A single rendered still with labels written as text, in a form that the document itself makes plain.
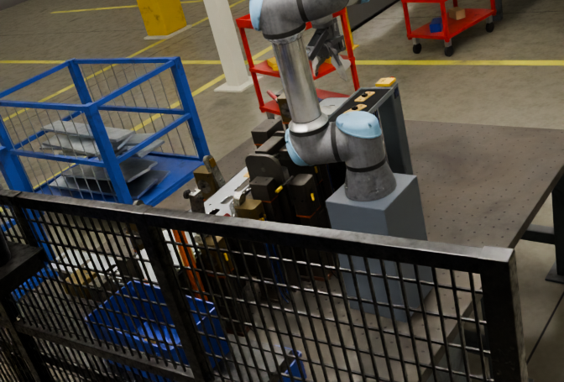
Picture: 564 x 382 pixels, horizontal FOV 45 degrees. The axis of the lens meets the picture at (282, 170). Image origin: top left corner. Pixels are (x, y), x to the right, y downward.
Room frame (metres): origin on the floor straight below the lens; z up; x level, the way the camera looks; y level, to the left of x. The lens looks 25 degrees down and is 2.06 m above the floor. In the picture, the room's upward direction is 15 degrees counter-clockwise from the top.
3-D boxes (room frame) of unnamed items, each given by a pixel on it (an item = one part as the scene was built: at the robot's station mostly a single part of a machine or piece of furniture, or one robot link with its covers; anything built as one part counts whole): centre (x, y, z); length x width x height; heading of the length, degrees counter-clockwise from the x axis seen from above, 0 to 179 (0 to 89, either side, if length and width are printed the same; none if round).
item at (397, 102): (2.44, -0.47, 0.92); 0.08 x 0.08 x 0.44; 52
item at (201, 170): (2.33, 0.29, 0.87); 0.12 x 0.07 x 0.35; 52
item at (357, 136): (1.76, -0.23, 1.27); 0.13 x 0.12 x 0.14; 72
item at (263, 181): (1.95, 0.07, 0.91); 0.07 x 0.05 x 0.42; 52
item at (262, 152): (2.06, 0.00, 0.94); 0.18 x 0.13 x 0.49; 142
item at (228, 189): (2.28, 0.09, 1.00); 1.38 x 0.22 x 0.02; 142
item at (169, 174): (4.56, 1.17, 0.47); 1.20 x 0.80 x 0.95; 48
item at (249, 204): (1.91, 0.12, 0.88); 0.11 x 0.07 x 0.37; 52
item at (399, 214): (1.76, -0.24, 0.90); 0.20 x 0.20 x 0.40; 46
